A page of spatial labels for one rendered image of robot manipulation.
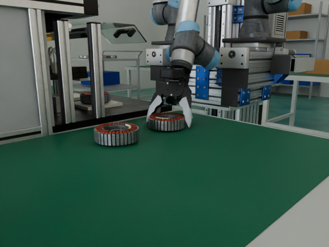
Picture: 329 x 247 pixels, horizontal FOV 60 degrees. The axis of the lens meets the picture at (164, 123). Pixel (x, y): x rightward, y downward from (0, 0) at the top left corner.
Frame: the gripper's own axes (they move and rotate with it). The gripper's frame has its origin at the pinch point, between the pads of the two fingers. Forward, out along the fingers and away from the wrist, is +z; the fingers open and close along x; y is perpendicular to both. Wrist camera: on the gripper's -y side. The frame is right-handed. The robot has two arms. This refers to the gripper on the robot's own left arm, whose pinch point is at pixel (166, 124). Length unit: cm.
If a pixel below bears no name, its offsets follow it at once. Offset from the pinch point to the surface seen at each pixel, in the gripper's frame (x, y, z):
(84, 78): 34.8, 0.7, -14.1
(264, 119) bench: -13, 255, -86
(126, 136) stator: 1.9, -18.2, 8.9
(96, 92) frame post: 21.2, -8.5, -5.4
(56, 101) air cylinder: 38.6, -5.1, -2.5
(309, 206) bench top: -36.4, -28.1, 17.8
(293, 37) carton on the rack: -38, 529, -371
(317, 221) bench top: -37, -32, 20
